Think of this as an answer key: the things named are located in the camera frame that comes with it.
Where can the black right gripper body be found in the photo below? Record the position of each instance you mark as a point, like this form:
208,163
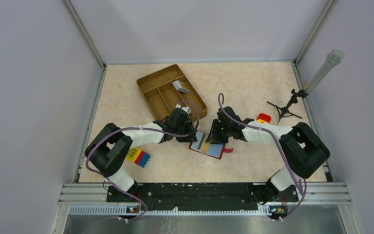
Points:
220,133

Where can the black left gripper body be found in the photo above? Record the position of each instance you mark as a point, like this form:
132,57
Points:
187,125

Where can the red leather card holder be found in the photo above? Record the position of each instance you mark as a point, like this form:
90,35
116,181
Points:
215,151

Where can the beige striped credit card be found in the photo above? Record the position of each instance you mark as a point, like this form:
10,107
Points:
202,145

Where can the brown woven divided tray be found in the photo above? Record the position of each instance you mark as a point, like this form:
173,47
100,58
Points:
161,97

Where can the grey credit cards stack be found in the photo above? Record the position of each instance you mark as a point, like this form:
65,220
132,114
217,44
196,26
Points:
181,86

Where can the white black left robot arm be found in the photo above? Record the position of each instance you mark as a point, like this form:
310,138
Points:
109,148

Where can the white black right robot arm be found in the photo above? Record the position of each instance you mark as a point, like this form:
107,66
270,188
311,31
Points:
301,149

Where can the yellow red emergency stop button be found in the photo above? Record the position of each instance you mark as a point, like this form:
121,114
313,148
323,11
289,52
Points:
264,118

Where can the yellow red blue toy block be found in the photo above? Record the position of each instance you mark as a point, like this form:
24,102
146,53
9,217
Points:
138,156

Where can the black mini tripod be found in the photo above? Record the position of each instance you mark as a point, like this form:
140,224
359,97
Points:
284,111

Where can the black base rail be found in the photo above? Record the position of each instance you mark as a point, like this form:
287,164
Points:
245,196

